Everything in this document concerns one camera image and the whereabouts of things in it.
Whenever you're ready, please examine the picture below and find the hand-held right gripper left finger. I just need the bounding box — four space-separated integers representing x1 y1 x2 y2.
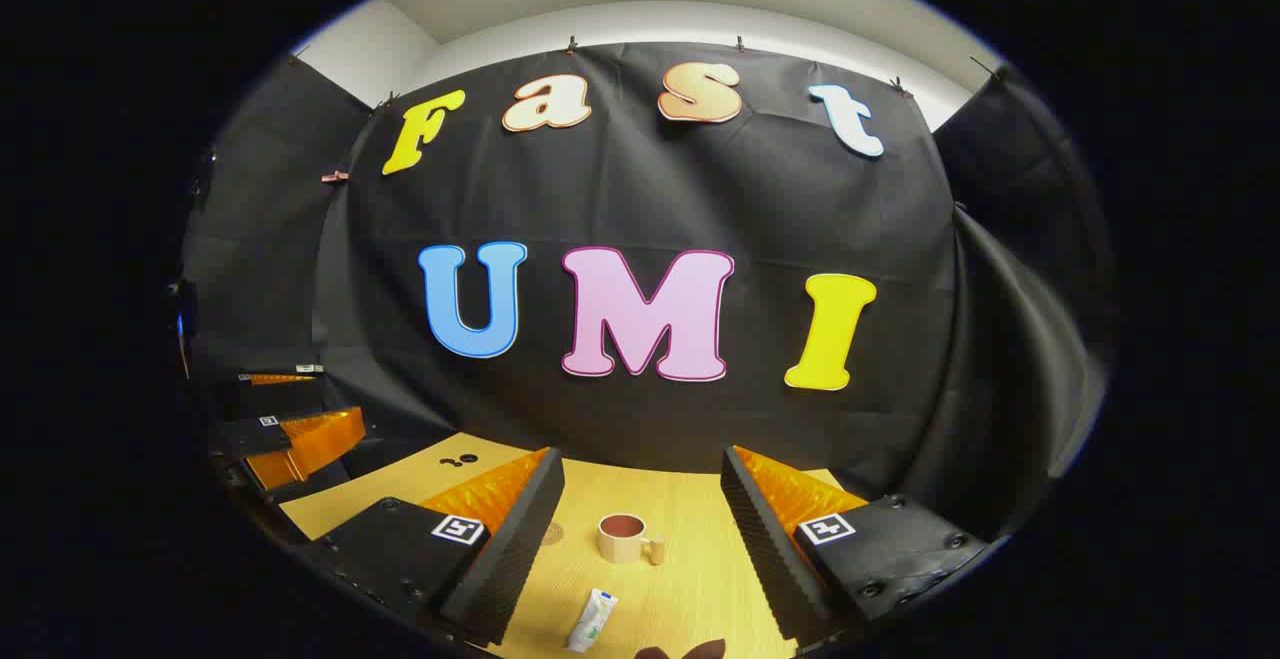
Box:
300 446 566 648

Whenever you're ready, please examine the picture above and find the black backdrop cloth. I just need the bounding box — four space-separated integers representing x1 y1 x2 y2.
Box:
180 42 1111 540

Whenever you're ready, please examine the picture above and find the white toothpaste tube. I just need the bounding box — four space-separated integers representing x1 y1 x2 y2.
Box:
566 588 619 653

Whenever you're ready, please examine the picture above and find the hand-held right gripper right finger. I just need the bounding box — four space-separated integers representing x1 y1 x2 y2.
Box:
720 445 1001 645

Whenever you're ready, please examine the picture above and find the wooden desktop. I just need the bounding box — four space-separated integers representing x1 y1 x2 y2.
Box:
278 431 871 659

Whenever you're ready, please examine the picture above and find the beige cup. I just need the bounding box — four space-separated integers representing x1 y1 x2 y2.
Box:
597 513 666 567

